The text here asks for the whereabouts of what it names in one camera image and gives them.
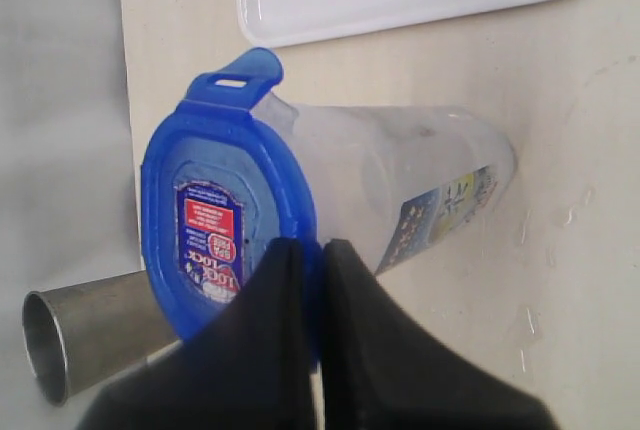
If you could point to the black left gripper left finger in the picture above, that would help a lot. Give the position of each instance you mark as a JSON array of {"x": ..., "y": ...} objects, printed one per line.
[{"x": 249, "y": 368}]

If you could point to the clear plastic tall container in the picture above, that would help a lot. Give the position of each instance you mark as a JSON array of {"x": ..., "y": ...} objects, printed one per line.
[{"x": 392, "y": 180}]

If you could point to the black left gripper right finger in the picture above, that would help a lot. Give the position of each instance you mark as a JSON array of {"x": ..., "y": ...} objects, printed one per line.
[{"x": 381, "y": 370}]

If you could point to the stainless steel cup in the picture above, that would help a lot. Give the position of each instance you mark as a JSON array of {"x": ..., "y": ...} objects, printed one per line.
[{"x": 80, "y": 335}]

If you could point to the blue plastic lid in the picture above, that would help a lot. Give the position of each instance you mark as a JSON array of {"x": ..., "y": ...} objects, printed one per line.
[{"x": 218, "y": 184}]

